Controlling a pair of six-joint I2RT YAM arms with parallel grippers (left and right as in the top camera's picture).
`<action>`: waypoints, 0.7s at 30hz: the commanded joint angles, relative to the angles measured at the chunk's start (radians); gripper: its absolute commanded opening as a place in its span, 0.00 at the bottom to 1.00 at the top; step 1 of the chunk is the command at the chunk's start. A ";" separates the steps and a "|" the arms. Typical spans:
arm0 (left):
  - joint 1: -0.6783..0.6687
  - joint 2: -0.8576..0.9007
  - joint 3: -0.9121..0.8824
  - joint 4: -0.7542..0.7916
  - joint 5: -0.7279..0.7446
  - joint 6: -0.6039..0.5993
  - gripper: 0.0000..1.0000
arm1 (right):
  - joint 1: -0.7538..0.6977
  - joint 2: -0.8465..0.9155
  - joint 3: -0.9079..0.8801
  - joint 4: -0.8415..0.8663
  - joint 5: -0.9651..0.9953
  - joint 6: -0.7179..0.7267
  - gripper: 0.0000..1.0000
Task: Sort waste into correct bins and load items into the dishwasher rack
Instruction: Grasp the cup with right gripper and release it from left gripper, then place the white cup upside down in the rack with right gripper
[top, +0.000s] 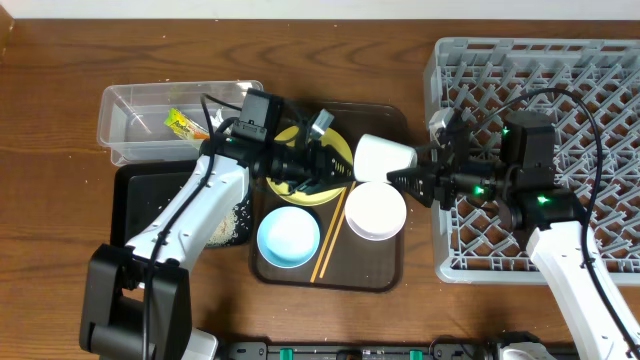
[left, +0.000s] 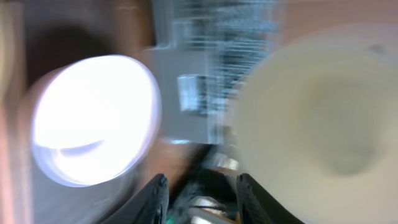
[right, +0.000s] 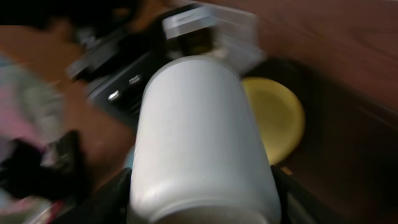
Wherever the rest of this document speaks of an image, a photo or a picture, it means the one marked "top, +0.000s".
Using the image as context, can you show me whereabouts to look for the wooden chopstick right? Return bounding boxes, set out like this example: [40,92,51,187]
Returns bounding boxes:
[318,182,357,280]

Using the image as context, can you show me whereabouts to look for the grey dishwasher rack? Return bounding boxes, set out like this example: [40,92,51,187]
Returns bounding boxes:
[423,37,639,286]

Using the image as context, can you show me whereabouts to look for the rice leftovers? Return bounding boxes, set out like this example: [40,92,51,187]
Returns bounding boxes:
[205,204,252,248]

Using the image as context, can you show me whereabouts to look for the pale green cup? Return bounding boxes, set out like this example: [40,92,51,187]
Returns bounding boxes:
[353,134,418,183]

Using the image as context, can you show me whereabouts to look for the wooden chopstick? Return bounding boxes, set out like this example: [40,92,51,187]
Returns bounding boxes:
[318,182,357,280]
[309,180,357,284]

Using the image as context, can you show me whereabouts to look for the yellow plate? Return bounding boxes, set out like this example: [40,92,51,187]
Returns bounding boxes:
[266,128,353,207]

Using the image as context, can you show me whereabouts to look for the white tissue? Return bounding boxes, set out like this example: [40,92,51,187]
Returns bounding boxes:
[212,109,224,130]

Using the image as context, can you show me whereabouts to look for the black waste tray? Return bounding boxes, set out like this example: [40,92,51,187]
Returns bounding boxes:
[110,160,253,247]

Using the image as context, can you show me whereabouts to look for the green snack wrapper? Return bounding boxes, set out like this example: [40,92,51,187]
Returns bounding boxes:
[164,108,209,140]

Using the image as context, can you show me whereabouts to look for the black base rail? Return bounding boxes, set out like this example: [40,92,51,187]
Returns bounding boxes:
[214,333,576,360]

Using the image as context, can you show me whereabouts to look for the clear plastic bin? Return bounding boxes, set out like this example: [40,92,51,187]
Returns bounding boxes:
[97,80,263,166]

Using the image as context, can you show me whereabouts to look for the white bowl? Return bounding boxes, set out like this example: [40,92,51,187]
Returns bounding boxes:
[345,182,407,241]

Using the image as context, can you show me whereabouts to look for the wooden chopstick left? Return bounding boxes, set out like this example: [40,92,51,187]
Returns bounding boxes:
[309,180,357,284]

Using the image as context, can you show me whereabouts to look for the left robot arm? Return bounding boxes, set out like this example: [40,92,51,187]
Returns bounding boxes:
[79,89,354,359]

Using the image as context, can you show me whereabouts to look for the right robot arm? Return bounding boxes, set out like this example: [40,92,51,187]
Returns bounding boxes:
[386,111,639,359]

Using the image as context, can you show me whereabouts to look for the light blue bowl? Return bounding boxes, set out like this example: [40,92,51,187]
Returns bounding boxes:
[257,206,320,269]

